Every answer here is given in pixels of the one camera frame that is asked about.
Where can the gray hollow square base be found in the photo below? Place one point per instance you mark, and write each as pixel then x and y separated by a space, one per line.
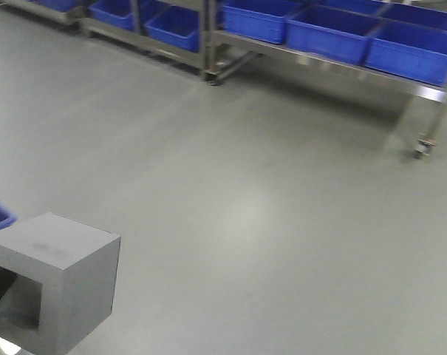
pixel 65 286

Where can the blue bin on cart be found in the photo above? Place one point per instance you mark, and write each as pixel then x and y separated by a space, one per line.
pixel 177 26
pixel 332 33
pixel 409 51
pixel 260 20

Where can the steel shelving cart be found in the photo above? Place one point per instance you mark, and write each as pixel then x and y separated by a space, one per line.
pixel 221 53

